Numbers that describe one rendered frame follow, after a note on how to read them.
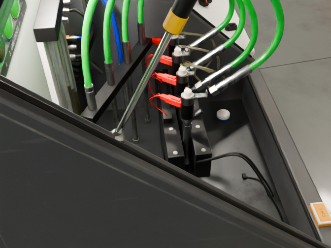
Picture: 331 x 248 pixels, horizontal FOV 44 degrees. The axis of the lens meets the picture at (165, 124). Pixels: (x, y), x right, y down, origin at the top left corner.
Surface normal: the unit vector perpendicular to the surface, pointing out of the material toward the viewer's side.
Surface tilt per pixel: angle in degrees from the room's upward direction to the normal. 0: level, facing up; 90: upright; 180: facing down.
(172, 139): 0
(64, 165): 90
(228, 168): 0
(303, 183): 0
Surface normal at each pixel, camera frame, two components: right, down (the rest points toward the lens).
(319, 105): -0.02, -0.73
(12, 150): 0.11, 0.67
